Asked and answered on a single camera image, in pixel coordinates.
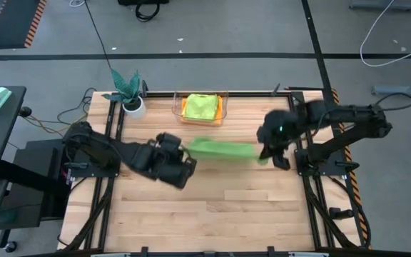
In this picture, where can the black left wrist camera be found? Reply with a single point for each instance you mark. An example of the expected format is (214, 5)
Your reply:
(180, 175)

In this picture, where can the lime green microfiber towel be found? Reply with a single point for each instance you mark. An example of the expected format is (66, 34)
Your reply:
(201, 106)

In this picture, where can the clear plastic bin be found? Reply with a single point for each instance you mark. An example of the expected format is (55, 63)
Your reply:
(176, 107)

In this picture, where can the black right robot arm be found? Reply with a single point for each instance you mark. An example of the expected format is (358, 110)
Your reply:
(351, 118)

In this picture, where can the dark green microfiber towel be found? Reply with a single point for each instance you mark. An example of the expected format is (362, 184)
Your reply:
(223, 150)

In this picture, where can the orange microfiber towel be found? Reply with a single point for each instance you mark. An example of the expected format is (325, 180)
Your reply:
(220, 119)

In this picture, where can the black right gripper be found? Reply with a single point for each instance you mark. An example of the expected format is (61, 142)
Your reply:
(278, 128)

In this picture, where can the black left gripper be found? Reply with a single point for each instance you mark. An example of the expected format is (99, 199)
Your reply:
(170, 150)

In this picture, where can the orange-black hazard strip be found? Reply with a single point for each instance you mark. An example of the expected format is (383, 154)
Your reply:
(352, 178)

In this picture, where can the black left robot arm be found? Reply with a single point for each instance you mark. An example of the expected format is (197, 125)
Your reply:
(112, 150)

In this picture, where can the black hazard-striped floor mat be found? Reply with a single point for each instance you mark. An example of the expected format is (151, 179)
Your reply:
(13, 21)

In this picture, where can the artificial plant in white pot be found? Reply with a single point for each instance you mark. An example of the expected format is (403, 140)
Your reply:
(130, 96)

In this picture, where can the black caster wheel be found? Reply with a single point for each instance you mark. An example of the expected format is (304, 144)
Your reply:
(11, 246)

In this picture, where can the black equipment cabinet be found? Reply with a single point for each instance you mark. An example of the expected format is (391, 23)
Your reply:
(38, 171)

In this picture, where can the grey stand base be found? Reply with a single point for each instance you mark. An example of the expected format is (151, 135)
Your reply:
(376, 6)

